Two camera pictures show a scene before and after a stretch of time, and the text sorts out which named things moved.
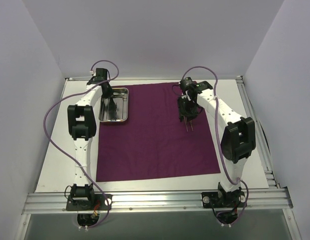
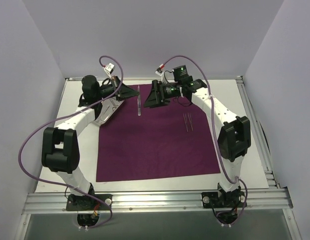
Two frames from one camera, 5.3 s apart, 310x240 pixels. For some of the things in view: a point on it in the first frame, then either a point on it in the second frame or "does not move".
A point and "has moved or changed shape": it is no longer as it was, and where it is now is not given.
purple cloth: (153, 142) does not move
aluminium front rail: (52, 203) does not move
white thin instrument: (186, 126) does not move
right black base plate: (236, 199) does not move
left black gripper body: (107, 90) -> (118, 88)
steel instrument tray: (114, 108) has moved or changed shape
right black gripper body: (188, 115) -> (157, 91)
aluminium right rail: (260, 147) does not move
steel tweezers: (191, 124) does not move
